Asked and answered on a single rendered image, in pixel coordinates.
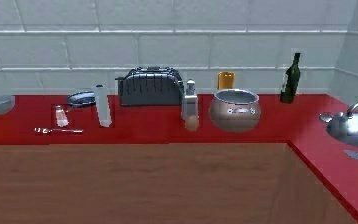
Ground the clear salt shaker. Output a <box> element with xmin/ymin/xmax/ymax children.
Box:
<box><xmin>54</xmin><ymin>104</ymin><xmax>70</xmax><ymax>128</ymax></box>

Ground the dark grey toaster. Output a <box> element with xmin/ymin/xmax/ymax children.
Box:
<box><xmin>115</xmin><ymin>66</ymin><xmax>185</xmax><ymax>107</ymax></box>

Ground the red kitchen counter wood front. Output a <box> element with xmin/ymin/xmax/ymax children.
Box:
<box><xmin>0</xmin><ymin>93</ymin><xmax>358</xmax><ymax>224</ymax></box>

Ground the orange cup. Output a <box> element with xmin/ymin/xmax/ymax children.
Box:
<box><xmin>217</xmin><ymin>71</ymin><xmax>236</xmax><ymax>91</ymax></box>

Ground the silver sink basin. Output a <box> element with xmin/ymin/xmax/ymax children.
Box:
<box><xmin>325</xmin><ymin>112</ymin><xmax>358</xmax><ymax>148</ymax></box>

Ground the silver curved faucet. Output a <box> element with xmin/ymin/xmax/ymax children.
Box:
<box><xmin>345</xmin><ymin>100</ymin><xmax>358</xmax><ymax>118</ymax></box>

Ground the silver knife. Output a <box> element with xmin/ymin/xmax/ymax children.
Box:
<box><xmin>343</xmin><ymin>149</ymin><xmax>358</xmax><ymax>162</ymax></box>

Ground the round silver pot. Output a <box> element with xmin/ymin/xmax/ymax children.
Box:
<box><xmin>208</xmin><ymin>88</ymin><xmax>262</xmax><ymax>133</ymax></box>

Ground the brown egg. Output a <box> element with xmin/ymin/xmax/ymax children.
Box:
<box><xmin>184</xmin><ymin>115</ymin><xmax>200</xmax><ymax>132</ymax></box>

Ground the dark green wine bottle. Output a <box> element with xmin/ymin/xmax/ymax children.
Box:
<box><xmin>279</xmin><ymin>52</ymin><xmax>302</xmax><ymax>105</ymax></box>

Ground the silver spoon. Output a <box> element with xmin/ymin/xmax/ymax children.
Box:
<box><xmin>33</xmin><ymin>126</ymin><xmax>84</xmax><ymax>135</ymax></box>

